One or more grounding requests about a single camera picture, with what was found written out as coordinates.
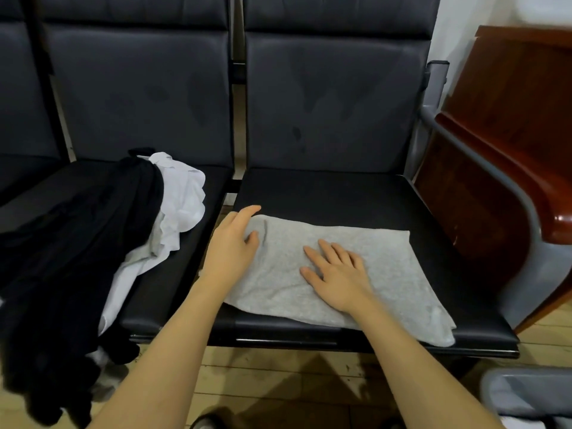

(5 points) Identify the grey garment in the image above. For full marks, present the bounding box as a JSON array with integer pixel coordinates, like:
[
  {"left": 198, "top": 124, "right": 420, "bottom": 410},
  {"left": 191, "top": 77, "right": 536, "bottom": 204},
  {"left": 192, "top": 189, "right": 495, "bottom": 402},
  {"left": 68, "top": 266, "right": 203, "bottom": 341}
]
[{"left": 219, "top": 214, "right": 458, "bottom": 349}]

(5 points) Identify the person's left forearm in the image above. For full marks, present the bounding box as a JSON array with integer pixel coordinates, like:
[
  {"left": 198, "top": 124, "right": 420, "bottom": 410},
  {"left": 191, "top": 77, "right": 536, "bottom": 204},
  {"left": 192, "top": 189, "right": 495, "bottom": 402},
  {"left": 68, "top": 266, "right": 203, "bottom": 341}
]
[{"left": 89, "top": 285, "right": 229, "bottom": 429}]

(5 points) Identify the brown wooden bench armrest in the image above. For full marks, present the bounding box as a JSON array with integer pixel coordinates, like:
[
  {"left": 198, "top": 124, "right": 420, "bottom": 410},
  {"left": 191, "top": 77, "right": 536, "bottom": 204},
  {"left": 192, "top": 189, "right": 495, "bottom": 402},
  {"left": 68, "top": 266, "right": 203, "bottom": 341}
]
[{"left": 435, "top": 111, "right": 572, "bottom": 247}]

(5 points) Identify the pile of clothes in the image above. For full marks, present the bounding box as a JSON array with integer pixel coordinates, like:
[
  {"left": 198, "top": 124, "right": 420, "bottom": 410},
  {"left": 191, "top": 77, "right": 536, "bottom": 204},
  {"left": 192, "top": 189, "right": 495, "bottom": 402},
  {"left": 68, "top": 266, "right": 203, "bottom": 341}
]
[{"left": 0, "top": 149, "right": 209, "bottom": 427}]

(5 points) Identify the person's left hand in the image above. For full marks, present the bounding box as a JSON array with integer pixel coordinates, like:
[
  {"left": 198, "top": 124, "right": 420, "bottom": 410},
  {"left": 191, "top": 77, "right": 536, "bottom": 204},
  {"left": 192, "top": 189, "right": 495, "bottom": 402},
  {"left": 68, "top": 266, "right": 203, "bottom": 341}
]
[{"left": 198, "top": 204, "right": 263, "bottom": 299}]

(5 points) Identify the person's right forearm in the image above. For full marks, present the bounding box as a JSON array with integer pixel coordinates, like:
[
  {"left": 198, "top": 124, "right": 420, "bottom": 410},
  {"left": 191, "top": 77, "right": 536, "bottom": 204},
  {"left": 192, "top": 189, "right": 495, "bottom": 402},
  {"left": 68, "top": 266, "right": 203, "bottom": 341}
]
[{"left": 349, "top": 301, "right": 506, "bottom": 429}]

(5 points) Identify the black leather bench seat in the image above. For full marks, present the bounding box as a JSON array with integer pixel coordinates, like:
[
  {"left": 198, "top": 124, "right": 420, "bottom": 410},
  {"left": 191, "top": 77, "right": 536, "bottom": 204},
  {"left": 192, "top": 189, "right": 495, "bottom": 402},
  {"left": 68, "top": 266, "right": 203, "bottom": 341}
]
[
  {"left": 207, "top": 0, "right": 521, "bottom": 358},
  {"left": 0, "top": 0, "right": 68, "bottom": 206},
  {"left": 36, "top": 0, "right": 235, "bottom": 345}
]

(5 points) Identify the person's black shoe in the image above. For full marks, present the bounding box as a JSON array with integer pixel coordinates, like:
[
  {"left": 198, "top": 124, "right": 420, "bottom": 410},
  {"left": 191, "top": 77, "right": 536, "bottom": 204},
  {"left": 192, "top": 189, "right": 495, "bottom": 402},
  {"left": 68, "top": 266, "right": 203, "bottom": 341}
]
[{"left": 192, "top": 411, "right": 229, "bottom": 429}]

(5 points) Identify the brown wooden desk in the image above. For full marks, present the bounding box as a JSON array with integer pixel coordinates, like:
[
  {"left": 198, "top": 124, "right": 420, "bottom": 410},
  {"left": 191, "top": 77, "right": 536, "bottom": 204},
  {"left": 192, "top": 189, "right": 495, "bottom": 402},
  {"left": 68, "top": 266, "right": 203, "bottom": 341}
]
[{"left": 415, "top": 26, "right": 572, "bottom": 334}]

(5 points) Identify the person's right hand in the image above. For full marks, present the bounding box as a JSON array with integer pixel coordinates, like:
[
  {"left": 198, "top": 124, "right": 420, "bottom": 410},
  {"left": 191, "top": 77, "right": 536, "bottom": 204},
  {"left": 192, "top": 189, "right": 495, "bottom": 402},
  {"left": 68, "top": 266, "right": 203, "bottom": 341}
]
[{"left": 299, "top": 238, "right": 377, "bottom": 316}]

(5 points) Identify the grey plastic storage bin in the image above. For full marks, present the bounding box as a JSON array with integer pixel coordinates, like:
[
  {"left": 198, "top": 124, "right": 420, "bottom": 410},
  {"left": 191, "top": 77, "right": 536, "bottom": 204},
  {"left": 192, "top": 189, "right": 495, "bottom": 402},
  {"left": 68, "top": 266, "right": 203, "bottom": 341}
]
[{"left": 478, "top": 366, "right": 572, "bottom": 429}]

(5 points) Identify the white plastic tray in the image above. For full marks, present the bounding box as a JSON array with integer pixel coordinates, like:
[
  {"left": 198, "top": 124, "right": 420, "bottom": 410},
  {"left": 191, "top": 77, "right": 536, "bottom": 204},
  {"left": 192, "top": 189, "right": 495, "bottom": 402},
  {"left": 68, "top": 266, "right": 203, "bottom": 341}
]
[{"left": 514, "top": 0, "right": 572, "bottom": 27}]

